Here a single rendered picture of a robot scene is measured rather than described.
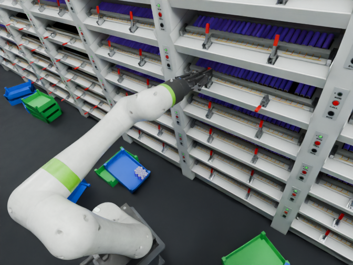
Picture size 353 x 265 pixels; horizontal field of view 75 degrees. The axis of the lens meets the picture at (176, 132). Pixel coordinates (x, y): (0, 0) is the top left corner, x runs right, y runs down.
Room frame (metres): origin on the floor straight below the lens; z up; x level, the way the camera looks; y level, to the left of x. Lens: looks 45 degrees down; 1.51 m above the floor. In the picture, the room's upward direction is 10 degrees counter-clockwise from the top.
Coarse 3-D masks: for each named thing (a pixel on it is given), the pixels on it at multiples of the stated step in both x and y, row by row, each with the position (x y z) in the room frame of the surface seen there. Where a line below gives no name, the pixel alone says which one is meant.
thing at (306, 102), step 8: (216, 72) 0.92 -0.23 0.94; (216, 80) 0.89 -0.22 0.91; (232, 80) 0.85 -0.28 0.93; (240, 80) 0.82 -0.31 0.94; (256, 88) 0.76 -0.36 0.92; (264, 88) 0.74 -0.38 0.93; (272, 88) 0.73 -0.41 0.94; (280, 96) 0.69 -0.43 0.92; (288, 96) 0.67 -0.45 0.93; (296, 96) 0.66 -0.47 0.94; (304, 104) 0.63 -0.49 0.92
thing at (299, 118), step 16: (192, 64) 1.05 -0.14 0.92; (224, 80) 0.88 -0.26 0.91; (224, 96) 0.80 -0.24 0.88; (240, 96) 0.77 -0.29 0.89; (256, 96) 0.74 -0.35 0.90; (272, 96) 0.72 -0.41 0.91; (272, 112) 0.65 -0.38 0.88; (288, 112) 0.63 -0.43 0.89; (304, 112) 0.61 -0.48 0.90; (304, 128) 0.57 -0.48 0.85
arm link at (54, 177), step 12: (48, 168) 0.44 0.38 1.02; (60, 168) 0.44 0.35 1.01; (36, 180) 0.41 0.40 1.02; (48, 180) 0.41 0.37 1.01; (60, 180) 0.41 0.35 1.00; (72, 180) 0.42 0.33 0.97; (12, 192) 0.39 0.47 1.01; (24, 192) 0.37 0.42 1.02; (36, 192) 0.37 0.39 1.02; (48, 192) 0.37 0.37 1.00; (60, 192) 0.39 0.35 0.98; (12, 204) 0.35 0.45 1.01; (24, 204) 0.34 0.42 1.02; (36, 204) 0.34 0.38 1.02; (12, 216) 0.33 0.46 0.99; (24, 216) 0.32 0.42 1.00
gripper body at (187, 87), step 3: (177, 78) 0.77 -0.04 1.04; (180, 78) 0.76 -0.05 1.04; (180, 81) 0.74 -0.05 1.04; (183, 81) 0.74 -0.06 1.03; (186, 81) 0.75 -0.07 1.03; (192, 81) 0.78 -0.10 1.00; (183, 84) 0.73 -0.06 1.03; (186, 84) 0.74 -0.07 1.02; (189, 84) 0.76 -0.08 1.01; (192, 84) 0.76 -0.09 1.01; (183, 87) 0.72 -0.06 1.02; (186, 87) 0.73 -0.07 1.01; (189, 87) 0.74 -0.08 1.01; (186, 90) 0.72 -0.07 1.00; (189, 90) 0.73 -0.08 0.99; (186, 93) 0.72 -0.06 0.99
